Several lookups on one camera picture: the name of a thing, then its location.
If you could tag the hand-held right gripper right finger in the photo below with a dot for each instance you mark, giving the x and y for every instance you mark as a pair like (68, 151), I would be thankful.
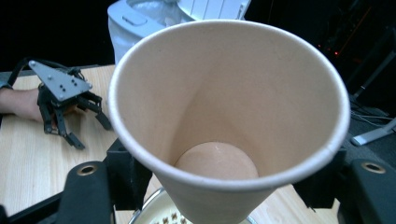
(323, 183)

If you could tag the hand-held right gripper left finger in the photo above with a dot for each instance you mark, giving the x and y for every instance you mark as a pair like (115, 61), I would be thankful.
(127, 180)

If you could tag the white pedal trash can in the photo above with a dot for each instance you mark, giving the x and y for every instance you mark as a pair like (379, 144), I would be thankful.
(124, 34)

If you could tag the beige paper cup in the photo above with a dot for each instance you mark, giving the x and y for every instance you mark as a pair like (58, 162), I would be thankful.
(218, 93)

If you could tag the translucent bin bag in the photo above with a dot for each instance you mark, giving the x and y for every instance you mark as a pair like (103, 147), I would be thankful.
(155, 12)

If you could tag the black tripod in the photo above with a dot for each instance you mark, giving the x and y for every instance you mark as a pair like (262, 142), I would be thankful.
(376, 73)

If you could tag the white metal table frame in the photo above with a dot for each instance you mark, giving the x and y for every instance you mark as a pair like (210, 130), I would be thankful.
(373, 133)

